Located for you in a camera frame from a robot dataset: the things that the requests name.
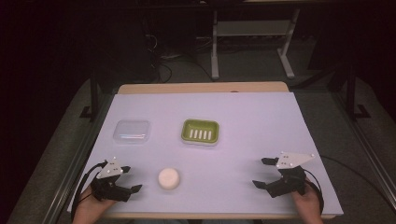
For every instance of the person's right hand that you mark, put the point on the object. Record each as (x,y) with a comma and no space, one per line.
(309,202)

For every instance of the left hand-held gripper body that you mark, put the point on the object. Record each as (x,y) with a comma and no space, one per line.
(109,170)

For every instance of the round white soap bar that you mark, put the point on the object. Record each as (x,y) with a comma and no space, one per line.
(168,178)

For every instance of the clear plastic lid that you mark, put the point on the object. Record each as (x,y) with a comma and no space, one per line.
(131,132)

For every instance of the green soap dish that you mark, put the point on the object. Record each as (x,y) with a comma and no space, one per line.
(200,132)

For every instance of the person's left hand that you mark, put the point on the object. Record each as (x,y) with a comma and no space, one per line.
(90,205)

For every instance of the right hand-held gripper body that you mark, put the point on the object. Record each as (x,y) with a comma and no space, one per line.
(291,181)

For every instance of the black metal stand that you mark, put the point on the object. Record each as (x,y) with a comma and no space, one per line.
(94,96)
(351,90)

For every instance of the pale lilac table cover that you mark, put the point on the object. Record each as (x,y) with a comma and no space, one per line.
(236,124)

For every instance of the aluminium frame rail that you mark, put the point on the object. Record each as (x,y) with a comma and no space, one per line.
(71,174)
(367,149)

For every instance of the white metal desk frame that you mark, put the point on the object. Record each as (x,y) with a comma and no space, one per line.
(214,46)

